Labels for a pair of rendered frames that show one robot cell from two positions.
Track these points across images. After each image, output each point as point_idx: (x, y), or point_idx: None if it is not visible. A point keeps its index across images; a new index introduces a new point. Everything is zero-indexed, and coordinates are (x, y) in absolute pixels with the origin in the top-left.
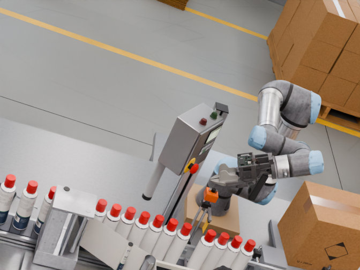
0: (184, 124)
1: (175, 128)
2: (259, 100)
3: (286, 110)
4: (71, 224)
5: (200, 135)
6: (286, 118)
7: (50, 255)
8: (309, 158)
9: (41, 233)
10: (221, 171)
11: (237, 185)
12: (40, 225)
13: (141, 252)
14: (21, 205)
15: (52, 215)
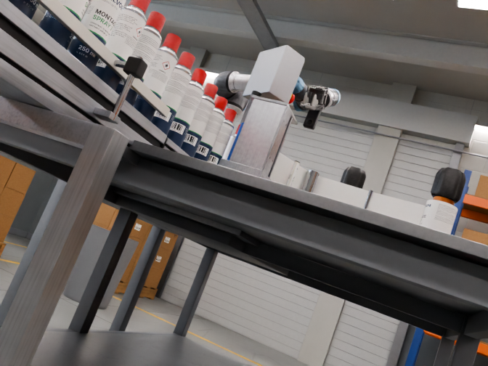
0: (293, 51)
1: (286, 56)
2: (231, 81)
3: (237, 94)
4: (286, 131)
5: (304, 60)
6: (235, 102)
7: (266, 177)
8: (335, 90)
9: (247, 155)
10: (314, 95)
11: (322, 107)
12: (218, 162)
13: (301, 171)
14: (213, 128)
15: (285, 115)
